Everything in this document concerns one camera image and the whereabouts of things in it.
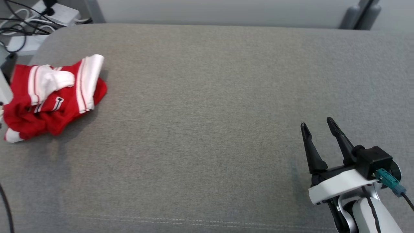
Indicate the red shorts black print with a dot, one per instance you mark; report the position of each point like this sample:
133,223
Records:
32,123

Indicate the white power strip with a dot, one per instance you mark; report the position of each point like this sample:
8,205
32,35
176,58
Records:
64,14

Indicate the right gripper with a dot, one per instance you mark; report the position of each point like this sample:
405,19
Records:
339,184

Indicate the red jersey white sleeves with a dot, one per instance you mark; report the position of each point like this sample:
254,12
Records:
87,81

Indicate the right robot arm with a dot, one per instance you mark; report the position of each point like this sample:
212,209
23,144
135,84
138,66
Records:
388,216

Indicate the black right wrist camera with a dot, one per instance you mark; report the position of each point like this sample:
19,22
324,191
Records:
375,160

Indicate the grey metal post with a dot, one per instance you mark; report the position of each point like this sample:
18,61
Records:
349,17

